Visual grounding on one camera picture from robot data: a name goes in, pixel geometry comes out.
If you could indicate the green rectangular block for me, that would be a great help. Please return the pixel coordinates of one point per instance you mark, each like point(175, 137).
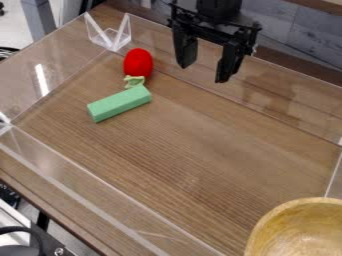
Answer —
point(118, 103)

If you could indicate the red plush strawberry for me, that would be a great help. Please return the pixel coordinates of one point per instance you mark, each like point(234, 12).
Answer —
point(138, 65)

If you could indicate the clear acrylic tray wall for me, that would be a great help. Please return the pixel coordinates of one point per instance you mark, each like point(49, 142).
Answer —
point(174, 178)

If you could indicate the black table leg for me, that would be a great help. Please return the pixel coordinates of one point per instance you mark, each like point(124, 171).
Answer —
point(43, 221)

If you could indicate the wooden bowl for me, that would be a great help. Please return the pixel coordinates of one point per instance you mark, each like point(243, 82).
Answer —
point(299, 228)

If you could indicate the black metal bracket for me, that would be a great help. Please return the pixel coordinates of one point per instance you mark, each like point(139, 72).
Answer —
point(53, 247)

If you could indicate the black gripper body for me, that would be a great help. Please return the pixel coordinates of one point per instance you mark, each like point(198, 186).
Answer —
point(215, 21)

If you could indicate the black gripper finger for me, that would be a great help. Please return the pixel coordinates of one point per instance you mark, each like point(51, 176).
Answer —
point(230, 61)
point(186, 47)

